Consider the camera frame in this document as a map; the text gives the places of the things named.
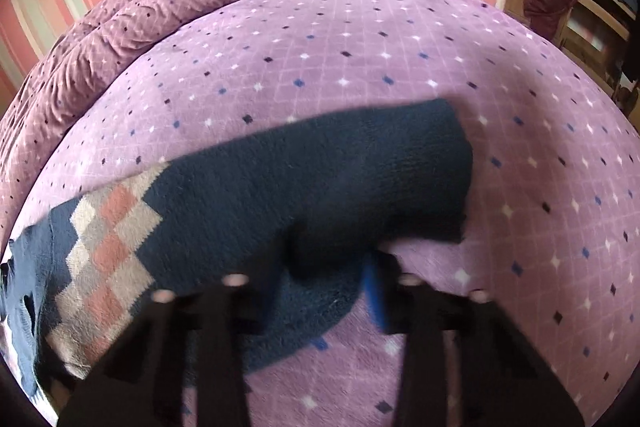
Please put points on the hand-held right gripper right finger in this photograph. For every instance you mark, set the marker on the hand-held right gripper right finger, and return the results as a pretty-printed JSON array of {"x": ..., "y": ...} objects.
[{"x": 376, "y": 302}]

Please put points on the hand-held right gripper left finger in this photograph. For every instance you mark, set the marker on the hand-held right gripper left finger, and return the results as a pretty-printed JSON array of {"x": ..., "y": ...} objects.
[{"x": 220, "y": 337}]

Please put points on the navy argyle knit sweater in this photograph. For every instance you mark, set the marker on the navy argyle knit sweater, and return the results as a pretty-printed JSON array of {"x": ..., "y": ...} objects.
[{"x": 310, "y": 187}]

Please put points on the purple diamond-print bed sheet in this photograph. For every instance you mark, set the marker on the purple diamond-print bed sheet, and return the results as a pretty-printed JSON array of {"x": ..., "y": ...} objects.
[{"x": 360, "y": 57}]

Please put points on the purple dotted duvet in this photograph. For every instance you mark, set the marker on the purple dotted duvet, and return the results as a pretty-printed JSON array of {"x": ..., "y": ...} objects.
[{"x": 150, "y": 7}]

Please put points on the wooden shelf unit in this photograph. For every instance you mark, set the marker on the wooden shelf unit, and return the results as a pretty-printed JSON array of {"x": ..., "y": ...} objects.
[{"x": 595, "y": 27}]

